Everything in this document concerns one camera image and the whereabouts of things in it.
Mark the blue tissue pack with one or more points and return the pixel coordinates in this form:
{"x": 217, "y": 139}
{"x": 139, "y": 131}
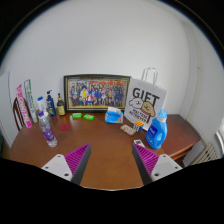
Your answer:
{"x": 114, "y": 116}

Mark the amber pump bottle yellow label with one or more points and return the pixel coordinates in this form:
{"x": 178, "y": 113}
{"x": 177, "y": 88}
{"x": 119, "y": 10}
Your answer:
{"x": 61, "y": 108}

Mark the colourful puzzle cube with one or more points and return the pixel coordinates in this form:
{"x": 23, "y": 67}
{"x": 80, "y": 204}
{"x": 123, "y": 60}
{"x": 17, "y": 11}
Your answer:
{"x": 138, "y": 126}

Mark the small green pack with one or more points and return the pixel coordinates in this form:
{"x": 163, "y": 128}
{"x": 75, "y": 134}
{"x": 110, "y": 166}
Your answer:
{"x": 88, "y": 117}
{"x": 76, "y": 115}

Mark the dark blue pump bottle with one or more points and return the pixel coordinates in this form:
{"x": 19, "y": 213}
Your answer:
{"x": 51, "y": 106}

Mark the white and green tube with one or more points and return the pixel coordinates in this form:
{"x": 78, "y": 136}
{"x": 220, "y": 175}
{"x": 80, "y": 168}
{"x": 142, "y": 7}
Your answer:
{"x": 30, "y": 100}

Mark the white remote control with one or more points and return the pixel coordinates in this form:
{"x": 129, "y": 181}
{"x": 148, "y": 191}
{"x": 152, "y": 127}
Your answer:
{"x": 139, "y": 143}

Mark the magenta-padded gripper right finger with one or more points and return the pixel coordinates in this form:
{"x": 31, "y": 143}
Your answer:
{"x": 165, "y": 165}

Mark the pink printed tube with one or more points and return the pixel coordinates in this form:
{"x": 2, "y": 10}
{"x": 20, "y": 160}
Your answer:
{"x": 24, "y": 108}

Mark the white bottle with blue cap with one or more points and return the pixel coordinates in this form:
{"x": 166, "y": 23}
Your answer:
{"x": 40, "y": 105}

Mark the framed group picture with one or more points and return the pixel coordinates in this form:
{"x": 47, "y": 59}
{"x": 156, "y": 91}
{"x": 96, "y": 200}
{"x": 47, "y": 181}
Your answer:
{"x": 96, "y": 93}

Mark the flat round red coaster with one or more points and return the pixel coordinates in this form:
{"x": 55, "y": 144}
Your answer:
{"x": 65, "y": 127}

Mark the blue detergent bottle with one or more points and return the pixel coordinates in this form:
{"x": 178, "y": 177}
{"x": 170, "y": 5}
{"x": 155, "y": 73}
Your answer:
{"x": 156, "y": 131}

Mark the white radiator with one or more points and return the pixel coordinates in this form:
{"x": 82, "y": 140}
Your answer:
{"x": 206, "y": 154}

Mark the clear purple-capped water bottle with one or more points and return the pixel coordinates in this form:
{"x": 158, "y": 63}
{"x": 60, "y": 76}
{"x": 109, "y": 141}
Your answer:
{"x": 47, "y": 131}

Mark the white paper gift bag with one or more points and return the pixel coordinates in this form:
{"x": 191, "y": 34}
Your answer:
{"x": 146, "y": 96}

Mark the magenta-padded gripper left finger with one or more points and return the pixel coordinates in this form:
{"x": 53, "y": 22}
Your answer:
{"x": 56, "y": 165}

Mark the brown wooden chair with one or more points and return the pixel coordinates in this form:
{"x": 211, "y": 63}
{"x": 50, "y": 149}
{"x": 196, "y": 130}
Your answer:
{"x": 16, "y": 113}

